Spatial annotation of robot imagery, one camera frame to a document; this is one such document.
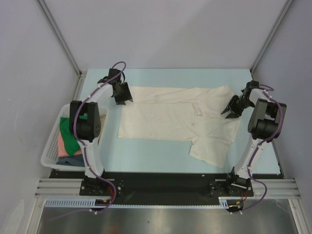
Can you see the blue t shirt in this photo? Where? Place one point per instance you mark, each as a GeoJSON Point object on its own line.
{"type": "Point", "coordinates": [76, 161]}

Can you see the green t shirt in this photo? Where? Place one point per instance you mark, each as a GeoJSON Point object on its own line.
{"type": "Point", "coordinates": [64, 127]}

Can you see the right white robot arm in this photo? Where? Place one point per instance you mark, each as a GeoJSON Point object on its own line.
{"type": "Point", "coordinates": [265, 124]}

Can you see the left aluminium corner post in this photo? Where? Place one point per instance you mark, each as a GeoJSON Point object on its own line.
{"type": "Point", "coordinates": [57, 33]}

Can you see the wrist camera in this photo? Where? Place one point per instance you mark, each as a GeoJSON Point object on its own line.
{"type": "Point", "coordinates": [250, 86]}
{"type": "Point", "coordinates": [114, 76]}

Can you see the white plastic laundry basket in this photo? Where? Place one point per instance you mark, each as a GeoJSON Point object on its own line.
{"type": "Point", "coordinates": [50, 155]}

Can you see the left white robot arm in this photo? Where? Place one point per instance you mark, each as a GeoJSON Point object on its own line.
{"type": "Point", "coordinates": [85, 125]}

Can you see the aluminium frame rail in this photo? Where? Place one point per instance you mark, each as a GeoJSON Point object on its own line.
{"type": "Point", "coordinates": [276, 188]}

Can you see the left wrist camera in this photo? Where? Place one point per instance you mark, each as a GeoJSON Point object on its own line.
{"type": "Point", "coordinates": [114, 76]}

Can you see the aluminium corner post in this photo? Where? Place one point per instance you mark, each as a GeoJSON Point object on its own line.
{"type": "Point", "coordinates": [57, 33]}
{"type": "Point", "coordinates": [272, 34]}

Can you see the right aluminium corner post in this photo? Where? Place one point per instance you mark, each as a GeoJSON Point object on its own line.
{"type": "Point", "coordinates": [272, 34]}

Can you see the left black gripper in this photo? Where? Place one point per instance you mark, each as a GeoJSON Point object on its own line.
{"type": "Point", "coordinates": [126, 96]}

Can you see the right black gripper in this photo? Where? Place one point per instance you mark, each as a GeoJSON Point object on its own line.
{"type": "Point", "coordinates": [236, 105]}

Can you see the beige t shirt in basket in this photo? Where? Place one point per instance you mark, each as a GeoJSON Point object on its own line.
{"type": "Point", "coordinates": [102, 121]}

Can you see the cream t shirt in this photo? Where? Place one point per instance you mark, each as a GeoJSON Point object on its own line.
{"type": "Point", "coordinates": [182, 114]}

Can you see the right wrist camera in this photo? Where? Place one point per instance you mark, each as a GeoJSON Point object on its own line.
{"type": "Point", "coordinates": [250, 86]}

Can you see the pink t shirt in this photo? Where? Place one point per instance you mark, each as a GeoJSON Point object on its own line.
{"type": "Point", "coordinates": [69, 147]}

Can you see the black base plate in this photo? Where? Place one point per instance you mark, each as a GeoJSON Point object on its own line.
{"type": "Point", "coordinates": [160, 189]}

